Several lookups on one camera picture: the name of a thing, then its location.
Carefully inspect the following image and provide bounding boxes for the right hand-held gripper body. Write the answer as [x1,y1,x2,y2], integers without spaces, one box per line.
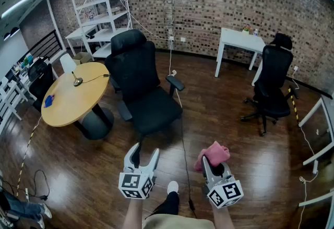
[202,174,245,209]

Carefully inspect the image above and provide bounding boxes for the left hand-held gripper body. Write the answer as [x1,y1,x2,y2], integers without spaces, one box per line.
[118,166,159,200]

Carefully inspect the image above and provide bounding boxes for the pink cloth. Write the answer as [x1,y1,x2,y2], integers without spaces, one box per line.
[194,140,231,172]

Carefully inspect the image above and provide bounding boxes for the person's left forearm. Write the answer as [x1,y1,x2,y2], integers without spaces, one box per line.
[122,196,144,229]

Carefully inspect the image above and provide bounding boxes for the person's right forearm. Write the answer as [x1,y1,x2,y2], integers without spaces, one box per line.
[211,203,235,229]

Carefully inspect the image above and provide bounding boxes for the blue cloth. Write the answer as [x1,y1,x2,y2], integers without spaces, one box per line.
[43,94,55,109]

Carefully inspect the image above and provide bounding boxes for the person's left white shoe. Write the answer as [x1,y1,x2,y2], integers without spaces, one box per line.
[166,180,180,195]

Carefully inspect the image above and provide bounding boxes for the person's black trousers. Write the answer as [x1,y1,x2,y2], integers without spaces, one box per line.
[149,191,181,221]

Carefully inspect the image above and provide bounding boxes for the person's beige shirt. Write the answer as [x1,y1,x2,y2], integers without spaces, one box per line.
[142,213,216,229]

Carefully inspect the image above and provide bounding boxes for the black mesh office chair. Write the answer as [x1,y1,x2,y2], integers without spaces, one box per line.
[27,57,54,113]
[104,29,185,142]
[240,32,300,137]

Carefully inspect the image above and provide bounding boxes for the round wooden table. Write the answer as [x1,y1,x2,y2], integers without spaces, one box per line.
[41,62,115,141]

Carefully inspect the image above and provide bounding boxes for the cardboard box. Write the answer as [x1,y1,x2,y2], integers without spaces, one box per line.
[72,52,92,65]

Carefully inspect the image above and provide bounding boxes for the white-shade brass table lamp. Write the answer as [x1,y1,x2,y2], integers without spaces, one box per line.
[59,53,84,87]

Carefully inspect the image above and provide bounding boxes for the white metal shelf unit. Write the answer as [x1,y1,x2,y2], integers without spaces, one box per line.
[65,0,133,59]

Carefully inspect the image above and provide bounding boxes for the white square table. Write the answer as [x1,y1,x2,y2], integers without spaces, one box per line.
[214,27,266,87]

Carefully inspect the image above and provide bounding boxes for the white desk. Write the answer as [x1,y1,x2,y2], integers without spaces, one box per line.
[0,66,29,135]

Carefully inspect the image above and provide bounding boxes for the black stair railing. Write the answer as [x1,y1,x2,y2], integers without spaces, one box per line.
[26,29,66,63]

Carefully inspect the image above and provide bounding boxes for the long ceiling light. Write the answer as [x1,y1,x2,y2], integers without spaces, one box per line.
[1,0,44,19]

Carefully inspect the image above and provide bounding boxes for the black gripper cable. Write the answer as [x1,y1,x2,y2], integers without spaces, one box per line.
[181,115,198,220]

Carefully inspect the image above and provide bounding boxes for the white floor cable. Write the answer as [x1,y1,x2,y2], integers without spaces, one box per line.
[292,66,320,229]

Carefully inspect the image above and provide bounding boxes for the black lamp cord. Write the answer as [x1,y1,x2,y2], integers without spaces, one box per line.
[78,73,110,85]

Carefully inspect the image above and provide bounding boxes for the black floor cable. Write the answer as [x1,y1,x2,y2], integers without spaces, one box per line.
[0,170,50,201]

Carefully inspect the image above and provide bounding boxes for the white wall cable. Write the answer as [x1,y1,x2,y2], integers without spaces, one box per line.
[105,0,183,109]

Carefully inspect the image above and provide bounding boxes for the white frame table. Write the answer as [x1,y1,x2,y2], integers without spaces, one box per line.
[299,97,334,208]

